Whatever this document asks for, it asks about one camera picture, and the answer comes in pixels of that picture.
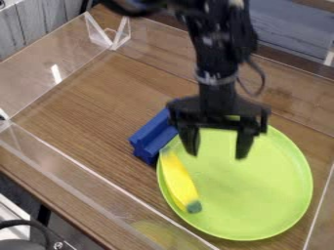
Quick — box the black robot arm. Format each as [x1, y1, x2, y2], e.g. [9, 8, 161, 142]
[98, 0, 269, 159]

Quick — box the green round plate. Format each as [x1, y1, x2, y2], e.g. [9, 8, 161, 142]
[156, 127, 312, 241]

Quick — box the clear acrylic enclosure wall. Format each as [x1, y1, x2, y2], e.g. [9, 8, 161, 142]
[0, 19, 334, 250]

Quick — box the black cable bottom left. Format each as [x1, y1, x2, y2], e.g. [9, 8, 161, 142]
[0, 219, 53, 250]

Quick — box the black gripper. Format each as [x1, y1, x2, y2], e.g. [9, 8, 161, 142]
[166, 83, 269, 160]

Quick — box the yellow toy banana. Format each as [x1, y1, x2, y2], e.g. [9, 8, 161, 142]
[160, 149, 201, 214]

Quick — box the clear acrylic corner bracket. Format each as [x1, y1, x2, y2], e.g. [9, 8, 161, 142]
[82, 12, 132, 51]

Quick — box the blue plastic block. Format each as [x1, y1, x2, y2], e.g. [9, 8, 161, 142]
[128, 108, 177, 165]

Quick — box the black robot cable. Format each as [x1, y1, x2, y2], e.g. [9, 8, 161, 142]
[236, 55, 267, 98]

